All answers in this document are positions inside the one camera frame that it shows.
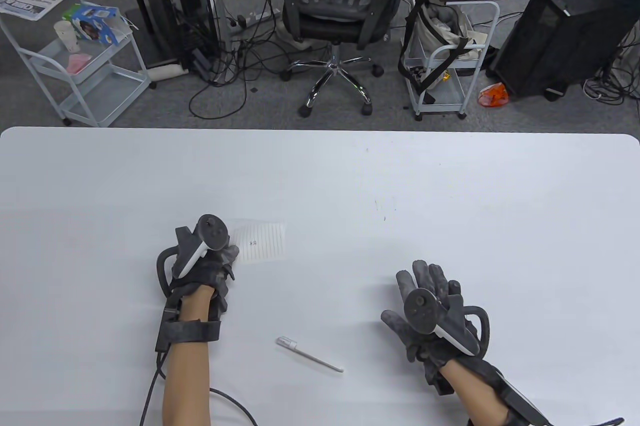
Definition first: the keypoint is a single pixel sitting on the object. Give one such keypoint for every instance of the white metal utility cart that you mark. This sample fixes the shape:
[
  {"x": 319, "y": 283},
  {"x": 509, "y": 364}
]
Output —
[
  {"x": 445, "y": 96},
  {"x": 107, "y": 91}
]

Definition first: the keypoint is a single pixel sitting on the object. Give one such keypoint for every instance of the black wrist camera band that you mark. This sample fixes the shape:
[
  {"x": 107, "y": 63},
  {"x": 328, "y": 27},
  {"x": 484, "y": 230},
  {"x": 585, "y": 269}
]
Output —
[
  {"x": 195, "y": 332},
  {"x": 520, "y": 403}
]

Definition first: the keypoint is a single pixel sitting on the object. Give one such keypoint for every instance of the white lined text paper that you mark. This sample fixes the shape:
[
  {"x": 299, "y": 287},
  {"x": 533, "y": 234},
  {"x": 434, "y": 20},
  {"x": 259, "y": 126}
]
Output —
[{"x": 265, "y": 241}]

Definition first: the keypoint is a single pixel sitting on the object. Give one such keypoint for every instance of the blue tissue box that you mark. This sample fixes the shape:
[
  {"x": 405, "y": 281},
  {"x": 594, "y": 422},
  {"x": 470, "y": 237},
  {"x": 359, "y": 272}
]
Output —
[{"x": 92, "y": 21}]

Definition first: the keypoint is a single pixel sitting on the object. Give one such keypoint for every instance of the orange plastic bag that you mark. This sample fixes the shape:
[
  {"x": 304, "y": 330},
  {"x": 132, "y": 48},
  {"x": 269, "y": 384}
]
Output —
[{"x": 494, "y": 95}]

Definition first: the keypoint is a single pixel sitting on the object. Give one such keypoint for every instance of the black mesh office chair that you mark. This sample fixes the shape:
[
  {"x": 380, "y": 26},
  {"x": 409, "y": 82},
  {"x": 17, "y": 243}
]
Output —
[{"x": 330, "y": 31}]

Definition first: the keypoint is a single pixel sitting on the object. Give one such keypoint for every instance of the white power strip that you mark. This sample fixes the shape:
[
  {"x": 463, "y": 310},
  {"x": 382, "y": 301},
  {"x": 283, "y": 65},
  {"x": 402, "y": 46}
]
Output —
[{"x": 252, "y": 18}]

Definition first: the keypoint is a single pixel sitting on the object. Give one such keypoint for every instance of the white paper cup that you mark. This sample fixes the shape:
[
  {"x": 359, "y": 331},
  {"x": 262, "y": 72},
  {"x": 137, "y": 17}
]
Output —
[{"x": 66, "y": 35}]

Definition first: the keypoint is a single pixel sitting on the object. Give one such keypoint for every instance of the person's left forearm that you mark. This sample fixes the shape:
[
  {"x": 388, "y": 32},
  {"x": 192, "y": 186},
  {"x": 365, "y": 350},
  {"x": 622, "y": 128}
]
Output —
[{"x": 187, "y": 386}]

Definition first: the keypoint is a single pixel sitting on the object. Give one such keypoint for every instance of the person's left hand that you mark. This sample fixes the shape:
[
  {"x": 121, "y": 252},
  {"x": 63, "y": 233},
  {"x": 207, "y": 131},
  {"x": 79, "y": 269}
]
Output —
[{"x": 212, "y": 273}]

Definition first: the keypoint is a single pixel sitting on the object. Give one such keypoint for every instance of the person's right forearm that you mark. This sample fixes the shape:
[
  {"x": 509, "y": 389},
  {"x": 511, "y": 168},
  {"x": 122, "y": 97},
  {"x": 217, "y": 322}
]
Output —
[{"x": 475, "y": 396}]

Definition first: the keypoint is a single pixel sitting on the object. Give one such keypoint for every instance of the black and white controller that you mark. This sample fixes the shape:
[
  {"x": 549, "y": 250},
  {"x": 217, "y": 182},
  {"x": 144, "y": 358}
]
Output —
[
  {"x": 422, "y": 311},
  {"x": 210, "y": 233}
]

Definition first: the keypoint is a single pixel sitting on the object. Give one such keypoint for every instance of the person's right hand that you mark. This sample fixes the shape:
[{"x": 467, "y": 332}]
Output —
[{"x": 425, "y": 276}]

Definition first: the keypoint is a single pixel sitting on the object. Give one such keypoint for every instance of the white roll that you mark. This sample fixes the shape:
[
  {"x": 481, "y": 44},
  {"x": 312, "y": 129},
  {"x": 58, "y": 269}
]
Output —
[{"x": 164, "y": 72}]

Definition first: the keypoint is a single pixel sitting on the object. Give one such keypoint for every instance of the white correction pen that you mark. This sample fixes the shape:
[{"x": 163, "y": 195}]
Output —
[{"x": 310, "y": 357}]

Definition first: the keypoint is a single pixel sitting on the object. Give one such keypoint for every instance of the pink packet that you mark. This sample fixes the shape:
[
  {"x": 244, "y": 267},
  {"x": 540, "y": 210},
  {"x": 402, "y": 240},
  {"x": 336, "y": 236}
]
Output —
[{"x": 78, "y": 64}]

